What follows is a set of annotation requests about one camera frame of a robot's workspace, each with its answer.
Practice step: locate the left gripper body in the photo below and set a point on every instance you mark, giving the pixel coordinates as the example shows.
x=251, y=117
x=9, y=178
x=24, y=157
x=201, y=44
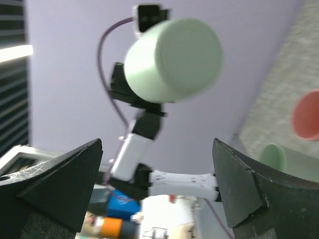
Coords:
x=121, y=91

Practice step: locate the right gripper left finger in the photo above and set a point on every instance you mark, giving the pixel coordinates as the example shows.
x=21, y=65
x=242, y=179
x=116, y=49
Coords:
x=50, y=200

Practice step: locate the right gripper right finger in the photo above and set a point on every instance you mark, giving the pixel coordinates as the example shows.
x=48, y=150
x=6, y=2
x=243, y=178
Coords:
x=261, y=202

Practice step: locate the tall green plastic cup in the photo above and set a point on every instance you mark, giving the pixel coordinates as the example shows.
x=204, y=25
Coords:
x=290, y=162

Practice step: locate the small light green cup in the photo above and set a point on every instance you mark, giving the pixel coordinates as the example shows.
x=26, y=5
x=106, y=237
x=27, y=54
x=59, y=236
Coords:
x=174, y=60

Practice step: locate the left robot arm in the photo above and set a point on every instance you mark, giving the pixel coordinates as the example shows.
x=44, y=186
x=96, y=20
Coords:
x=130, y=172

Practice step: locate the salmon pink plastic cup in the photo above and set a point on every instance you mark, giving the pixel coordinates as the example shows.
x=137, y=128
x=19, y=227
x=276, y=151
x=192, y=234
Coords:
x=305, y=116

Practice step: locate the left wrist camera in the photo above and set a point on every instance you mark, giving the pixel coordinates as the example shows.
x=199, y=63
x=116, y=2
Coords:
x=148, y=15

